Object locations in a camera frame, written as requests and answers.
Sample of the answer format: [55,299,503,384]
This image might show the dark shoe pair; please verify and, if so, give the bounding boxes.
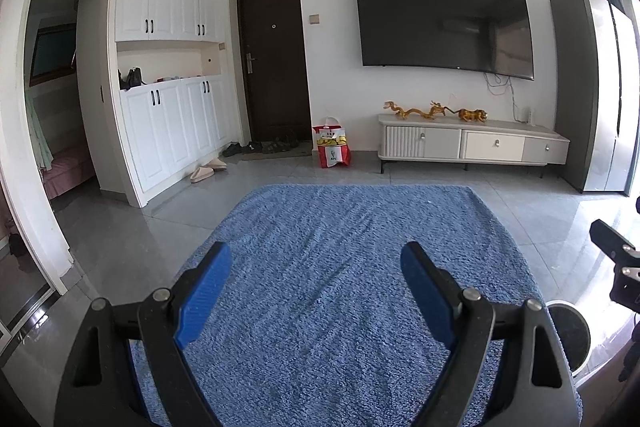
[222,141,263,158]

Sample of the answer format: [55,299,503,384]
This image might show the blue terry towel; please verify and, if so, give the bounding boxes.
[127,184,583,427]

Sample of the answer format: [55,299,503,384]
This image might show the white tv cabinet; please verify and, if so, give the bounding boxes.
[377,113,571,178]

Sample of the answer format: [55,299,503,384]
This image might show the green hanging cloth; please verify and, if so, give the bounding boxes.
[25,91,54,170]

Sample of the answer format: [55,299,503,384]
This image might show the dark handbag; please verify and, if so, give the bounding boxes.
[119,67,147,90]

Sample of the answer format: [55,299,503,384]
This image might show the television cables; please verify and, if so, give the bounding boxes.
[482,72,522,124]

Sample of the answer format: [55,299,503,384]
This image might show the white built-in cabinet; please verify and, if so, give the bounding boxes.
[114,0,240,208]

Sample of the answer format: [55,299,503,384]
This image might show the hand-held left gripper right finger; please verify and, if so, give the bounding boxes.
[400,241,583,427]

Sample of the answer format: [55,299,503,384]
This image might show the black wall television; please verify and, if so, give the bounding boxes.
[353,0,536,81]

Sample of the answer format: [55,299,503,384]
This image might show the white round trash bin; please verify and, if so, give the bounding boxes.
[544,299,592,378]

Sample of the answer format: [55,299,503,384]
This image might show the pink bed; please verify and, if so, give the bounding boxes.
[42,144,97,200]

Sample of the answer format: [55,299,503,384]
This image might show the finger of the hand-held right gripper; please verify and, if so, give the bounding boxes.
[589,219,640,265]
[610,263,640,310]

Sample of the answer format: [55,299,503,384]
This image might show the dark brown entrance door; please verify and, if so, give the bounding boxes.
[236,0,313,142]

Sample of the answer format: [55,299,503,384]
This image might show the golden dragon figurine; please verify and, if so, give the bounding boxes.
[383,100,457,121]

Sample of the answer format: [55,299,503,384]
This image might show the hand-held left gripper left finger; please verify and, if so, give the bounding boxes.
[54,241,233,427]

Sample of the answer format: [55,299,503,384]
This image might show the brown doormat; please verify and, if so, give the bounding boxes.
[240,138,314,160]

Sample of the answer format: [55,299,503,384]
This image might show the red printed shopping bag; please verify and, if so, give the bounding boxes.
[312,116,352,168]

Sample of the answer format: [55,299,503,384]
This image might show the grey refrigerator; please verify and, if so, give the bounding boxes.
[550,0,633,198]

